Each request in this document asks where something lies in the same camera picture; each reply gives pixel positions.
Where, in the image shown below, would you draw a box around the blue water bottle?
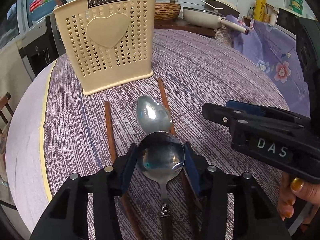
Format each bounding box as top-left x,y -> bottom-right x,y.
27,0 -> 56,27

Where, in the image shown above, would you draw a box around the yellow package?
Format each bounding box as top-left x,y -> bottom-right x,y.
253,0 -> 266,22

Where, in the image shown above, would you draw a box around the right hand painted nails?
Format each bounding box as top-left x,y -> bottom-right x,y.
277,172 -> 320,225

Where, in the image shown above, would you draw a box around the wooden chair with cushion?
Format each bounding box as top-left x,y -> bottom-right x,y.
0,92 -> 15,181

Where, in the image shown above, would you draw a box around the white pan with handle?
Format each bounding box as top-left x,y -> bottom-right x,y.
183,7 -> 249,35

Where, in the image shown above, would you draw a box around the steel spoon wooden handle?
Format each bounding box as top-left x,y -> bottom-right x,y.
136,131 -> 185,239

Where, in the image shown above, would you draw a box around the water dispenser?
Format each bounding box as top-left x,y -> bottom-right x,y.
18,13 -> 66,80

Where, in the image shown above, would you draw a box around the cream plastic utensil holder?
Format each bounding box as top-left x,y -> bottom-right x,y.
53,0 -> 156,95

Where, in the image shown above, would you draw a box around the woven brown basin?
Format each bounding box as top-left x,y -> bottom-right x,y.
154,3 -> 181,24

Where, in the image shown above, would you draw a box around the purple floral cloth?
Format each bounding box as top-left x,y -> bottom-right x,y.
226,15 -> 310,117

